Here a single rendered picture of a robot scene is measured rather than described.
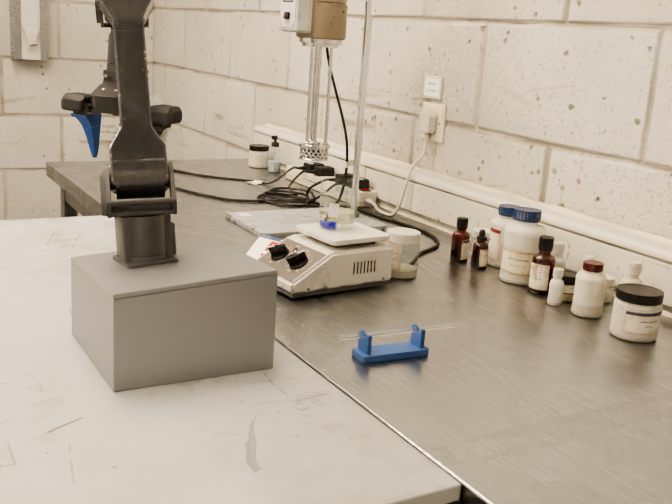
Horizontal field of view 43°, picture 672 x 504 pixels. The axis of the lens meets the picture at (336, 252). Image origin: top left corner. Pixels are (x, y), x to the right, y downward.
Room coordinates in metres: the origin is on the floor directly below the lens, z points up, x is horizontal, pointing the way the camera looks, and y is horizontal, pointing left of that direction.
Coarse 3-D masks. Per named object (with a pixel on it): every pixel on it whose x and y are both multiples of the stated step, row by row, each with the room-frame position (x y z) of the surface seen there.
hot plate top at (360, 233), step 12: (300, 228) 1.38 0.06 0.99; (312, 228) 1.38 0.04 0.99; (360, 228) 1.40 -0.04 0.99; (372, 228) 1.41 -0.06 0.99; (324, 240) 1.32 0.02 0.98; (336, 240) 1.31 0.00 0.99; (348, 240) 1.32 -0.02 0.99; (360, 240) 1.33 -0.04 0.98; (372, 240) 1.35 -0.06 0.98; (384, 240) 1.36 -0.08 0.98
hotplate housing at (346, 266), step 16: (304, 240) 1.37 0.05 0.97; (336, 256) 1.30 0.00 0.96; (352, 256) 1.32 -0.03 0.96; (368, 256) 1.34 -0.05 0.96; (384, 256) 1.36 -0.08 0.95; (304, 272) 1.27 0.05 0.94; (320, 272) 1.28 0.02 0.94; (336, 272) 1.30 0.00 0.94; (352, 272) 1.32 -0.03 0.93; (368, 272) 1.34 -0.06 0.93; (384, 272) 1.36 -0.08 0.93; (288, 288) 1.26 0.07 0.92; (304, 288) 1.26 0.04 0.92; (320, 288) 1.28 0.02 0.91; (336, 288) 1.30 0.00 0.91; (352, 288) 1.32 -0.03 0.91
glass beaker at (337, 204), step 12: (324, 180) 1.41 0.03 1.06; (336, 180) 1.42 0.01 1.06; (348, 180) 1.42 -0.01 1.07; (324, 192) 1.37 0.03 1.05; (336, 192) 1.36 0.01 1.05; (348, 192) 1.37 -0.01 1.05; (324, 204) 1.37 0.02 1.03; (336, 204) 1.36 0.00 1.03; (348, 204) 1.37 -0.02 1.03; (324, 216) 1.37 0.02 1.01; (336, 216) 1.36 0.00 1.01; (348, 216) 1.37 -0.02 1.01; (324, 228) 1.37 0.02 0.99; (336, 228) 1.36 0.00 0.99; (348, 228) 1.37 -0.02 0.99
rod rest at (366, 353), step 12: (420, 336) 1.06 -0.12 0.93; (360, 348) 1.03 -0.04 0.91; (372, 348) 1.05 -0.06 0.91; (384, 348) 1.05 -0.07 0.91; (396, 348) 1.05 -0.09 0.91; (408, 348) 1.05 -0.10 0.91; (420, 348) 1.06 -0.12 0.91; (360, 360) 1.02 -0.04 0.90; (372, 360) 1.02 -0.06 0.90; (384, 360) 1.03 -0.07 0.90
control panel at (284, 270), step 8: (288, 240) 1.38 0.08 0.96; (288, 248) 1.35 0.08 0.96; (304, 248) 1.34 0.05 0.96; (264, 256) 1.36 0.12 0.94; (312, 256) 1.31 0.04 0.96; (320, 256) 1.30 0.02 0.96; (272, 264) 1.33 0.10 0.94; (280, 264) 1.32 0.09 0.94; (312, 264) 1.28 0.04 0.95; (280, 272) 1.29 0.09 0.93; (288, 272) 1.29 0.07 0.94; (296, 272) 1.28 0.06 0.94
